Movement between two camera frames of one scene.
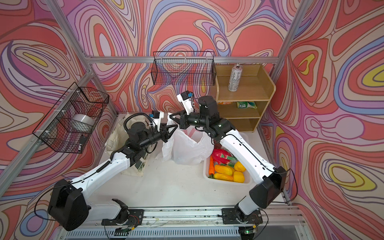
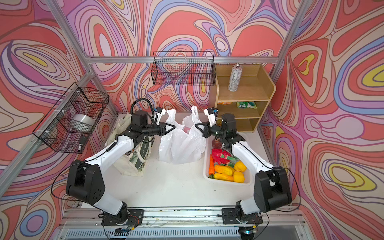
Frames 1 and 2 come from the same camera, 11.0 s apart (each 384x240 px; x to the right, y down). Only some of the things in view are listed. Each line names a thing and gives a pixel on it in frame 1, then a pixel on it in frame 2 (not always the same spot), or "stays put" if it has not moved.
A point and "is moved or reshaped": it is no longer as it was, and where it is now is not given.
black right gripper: [181, 113] → [206, 129]
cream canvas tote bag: [117, 134] stays put
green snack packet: [246, 104] stays put
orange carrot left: [211, 167] stays put
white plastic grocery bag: [187, 147] is moved or reshaped
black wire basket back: [186, 68] stays put
